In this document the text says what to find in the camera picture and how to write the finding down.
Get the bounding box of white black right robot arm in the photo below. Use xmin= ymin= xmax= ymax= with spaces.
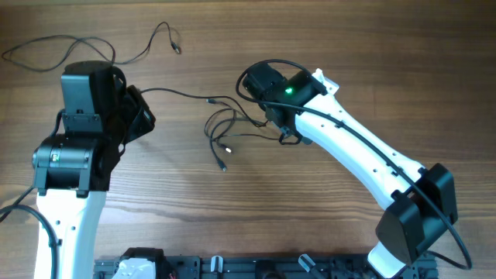
xmin=236 ymin=60 xmax=458 ymax=278

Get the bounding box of separated black cable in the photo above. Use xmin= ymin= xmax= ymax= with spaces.
xmin=1 ymin=21 xmax=182 ymax=74

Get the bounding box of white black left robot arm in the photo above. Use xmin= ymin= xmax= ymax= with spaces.
xmin=1 ymin=60 xmax=156 ymax=278

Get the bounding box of black cable bundle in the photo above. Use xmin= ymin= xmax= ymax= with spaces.
xmin=139 ymin=87 xmax=282 ymax=172

